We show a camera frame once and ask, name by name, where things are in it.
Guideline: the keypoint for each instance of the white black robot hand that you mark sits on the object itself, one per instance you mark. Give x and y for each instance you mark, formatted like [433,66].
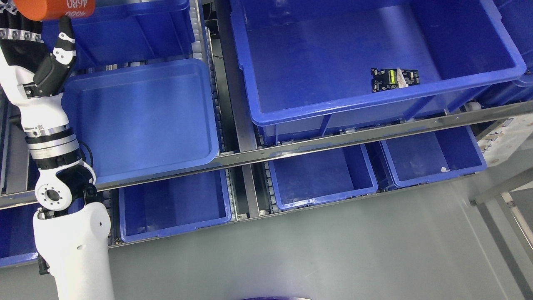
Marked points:
[38,54]

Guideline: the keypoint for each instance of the orange cylindrical capacitor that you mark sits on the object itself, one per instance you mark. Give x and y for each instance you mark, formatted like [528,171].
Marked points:
[54,7]

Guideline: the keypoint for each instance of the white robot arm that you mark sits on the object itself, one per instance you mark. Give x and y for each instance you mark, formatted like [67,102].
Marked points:
[72,224]

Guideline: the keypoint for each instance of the blue bin top left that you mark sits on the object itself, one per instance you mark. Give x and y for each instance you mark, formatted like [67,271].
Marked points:
[133,32]

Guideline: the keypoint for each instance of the shallow blue tray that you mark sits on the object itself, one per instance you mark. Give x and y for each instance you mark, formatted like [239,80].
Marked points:
[144,121]

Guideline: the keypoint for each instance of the lower blue bin far left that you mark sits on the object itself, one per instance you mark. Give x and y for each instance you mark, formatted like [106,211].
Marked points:
[17,245]

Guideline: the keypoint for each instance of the lower blue bin left centre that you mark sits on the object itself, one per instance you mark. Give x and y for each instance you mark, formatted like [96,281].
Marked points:
[174,206]

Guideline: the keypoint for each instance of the large blue bin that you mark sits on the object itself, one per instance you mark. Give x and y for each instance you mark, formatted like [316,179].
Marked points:
[307,63]

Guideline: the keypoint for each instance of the lower blue bin middle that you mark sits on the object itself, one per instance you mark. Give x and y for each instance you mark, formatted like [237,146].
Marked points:
[322,177]

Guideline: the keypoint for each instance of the black circuit board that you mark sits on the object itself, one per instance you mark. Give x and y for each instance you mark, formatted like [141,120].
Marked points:
[390,79]

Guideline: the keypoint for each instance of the lower blue bin right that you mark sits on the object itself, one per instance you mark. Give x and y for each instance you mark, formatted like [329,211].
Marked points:
[426,158]

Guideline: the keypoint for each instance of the white sign board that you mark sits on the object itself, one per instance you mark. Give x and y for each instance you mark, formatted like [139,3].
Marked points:
[502,138]

